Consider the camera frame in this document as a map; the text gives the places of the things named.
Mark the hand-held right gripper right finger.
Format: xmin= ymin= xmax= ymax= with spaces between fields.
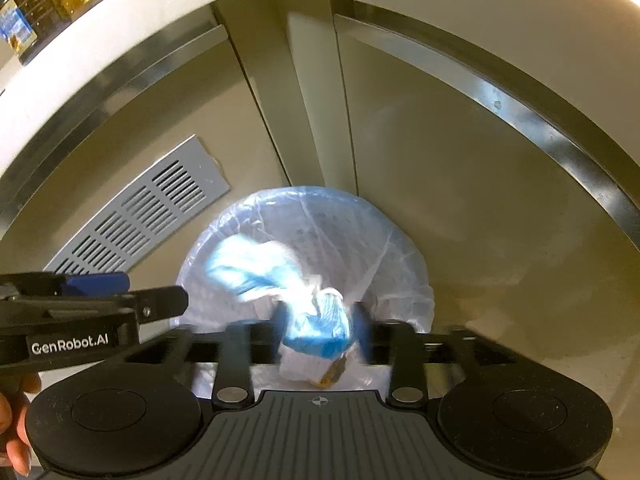
xmin=351 ymin=302 xmax=518 ymax=408

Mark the large dark oil bottle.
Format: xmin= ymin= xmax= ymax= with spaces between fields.
xmin=0 ymin=0 xmax=68 ymax=66

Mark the blue wrapper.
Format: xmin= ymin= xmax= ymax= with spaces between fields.
xmin=205 ymin=232 xmax=356 ymax=361

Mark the grey cabinet vent grille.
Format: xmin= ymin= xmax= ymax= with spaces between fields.
xmin=44 ymin=134 xmax=231 ymax=276

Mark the trash bin with blue bag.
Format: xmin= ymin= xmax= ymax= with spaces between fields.
xmin=176 ymin=186 xmax=435 ymax=396

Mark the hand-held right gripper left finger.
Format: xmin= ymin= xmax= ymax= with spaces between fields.
xmin=120 ymin=305 xmax=291 ymax=408

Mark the person's left hand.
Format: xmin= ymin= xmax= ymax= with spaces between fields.
xmin=0 ymin=372 xmax=43 ymax=477

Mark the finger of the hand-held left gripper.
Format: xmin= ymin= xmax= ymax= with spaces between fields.
xmin=45 ymin=285 xmax=190 ymax=322
xmin=0 ymin=272 xmax=130 ymax=301

